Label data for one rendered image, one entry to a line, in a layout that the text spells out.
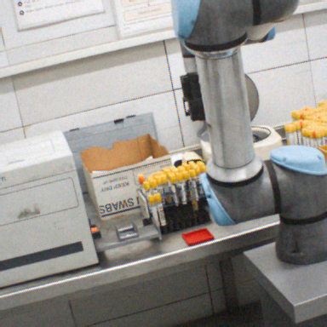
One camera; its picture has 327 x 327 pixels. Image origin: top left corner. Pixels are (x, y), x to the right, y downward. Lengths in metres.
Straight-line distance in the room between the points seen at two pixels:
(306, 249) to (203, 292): 1.17
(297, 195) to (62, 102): 1.07
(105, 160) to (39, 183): 0.63
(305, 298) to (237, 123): 0.36
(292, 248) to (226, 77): 0.42
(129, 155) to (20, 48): 0.50
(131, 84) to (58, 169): 0.71
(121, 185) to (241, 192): 0.68
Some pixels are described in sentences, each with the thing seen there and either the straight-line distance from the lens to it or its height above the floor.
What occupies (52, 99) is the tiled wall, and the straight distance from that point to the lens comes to 2.21.
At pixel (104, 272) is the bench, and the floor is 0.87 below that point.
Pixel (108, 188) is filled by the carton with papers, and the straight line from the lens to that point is 1.94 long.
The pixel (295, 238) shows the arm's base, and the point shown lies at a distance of 1.41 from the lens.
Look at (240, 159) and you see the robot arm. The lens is 1.30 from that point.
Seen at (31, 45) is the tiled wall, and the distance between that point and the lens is 2.18.
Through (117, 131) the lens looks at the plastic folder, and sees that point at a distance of 2.22.
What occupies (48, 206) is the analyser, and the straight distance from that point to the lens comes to 1.62.
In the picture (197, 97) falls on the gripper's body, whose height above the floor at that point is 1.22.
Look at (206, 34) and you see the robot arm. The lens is 1.16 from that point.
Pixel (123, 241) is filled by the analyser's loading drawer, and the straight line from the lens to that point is 1.69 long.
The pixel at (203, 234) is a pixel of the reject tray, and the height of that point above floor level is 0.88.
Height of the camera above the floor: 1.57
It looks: 17 degrees down
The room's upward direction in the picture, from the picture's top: 11 degrees counter-clockwise
